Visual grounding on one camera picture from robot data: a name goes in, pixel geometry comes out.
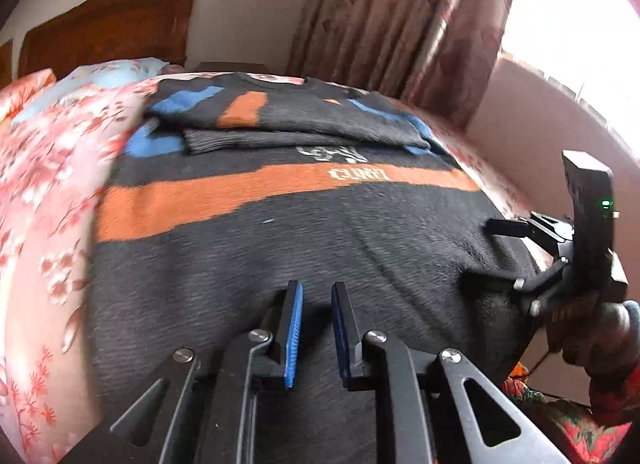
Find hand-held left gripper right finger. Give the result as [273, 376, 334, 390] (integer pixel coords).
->
[331, 281, 571, 464]

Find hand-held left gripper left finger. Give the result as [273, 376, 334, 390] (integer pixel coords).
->
[60, 280, 305, 464]

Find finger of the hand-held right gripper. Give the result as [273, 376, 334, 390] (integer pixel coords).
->
[460, 259, 571, 317]
[486, 217, 538, 241]

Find dark grey striped knit sweater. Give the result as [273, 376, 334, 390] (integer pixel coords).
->
[90, 72, 543, 464]

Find person's right forearm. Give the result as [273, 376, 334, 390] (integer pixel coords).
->
[587, 361, 640, 427]

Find person's right hand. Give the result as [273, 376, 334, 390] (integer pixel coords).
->
[547, 291, 640, 385]

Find person's red floral clothing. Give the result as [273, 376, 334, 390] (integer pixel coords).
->
[500, 376, 626, 464]

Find bright window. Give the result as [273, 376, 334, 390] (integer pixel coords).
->
[500, 0, 640, 155]

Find pink floral curtain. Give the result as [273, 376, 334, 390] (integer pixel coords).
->
[285, 0, 523, 127]

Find pink floral quilt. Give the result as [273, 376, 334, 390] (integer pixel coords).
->
[0, 72, 531, 464]

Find light blue pillow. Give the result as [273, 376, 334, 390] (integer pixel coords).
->
[10, 58, 168, 122]

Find large carved wooden headboard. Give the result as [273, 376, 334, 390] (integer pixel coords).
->
[19, 0, 199, 80]

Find pink floral pillow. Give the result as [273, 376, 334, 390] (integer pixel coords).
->
[0, 68, 57, 122]

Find small wooden headboard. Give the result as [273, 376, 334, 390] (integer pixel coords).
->
[0, 39, 14, 89]

